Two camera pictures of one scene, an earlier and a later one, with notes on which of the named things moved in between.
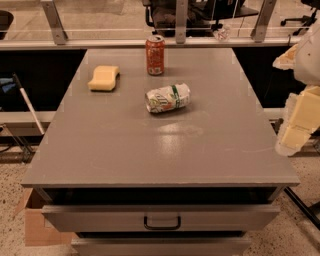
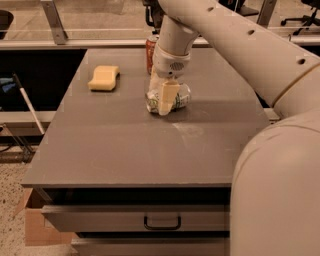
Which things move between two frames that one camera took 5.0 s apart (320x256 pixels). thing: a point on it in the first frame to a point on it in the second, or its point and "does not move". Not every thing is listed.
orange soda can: (155, 54) does not move
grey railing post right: (265, 13) does not move
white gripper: (309, 61) to (169, 64)
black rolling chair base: (308, 20) does not move
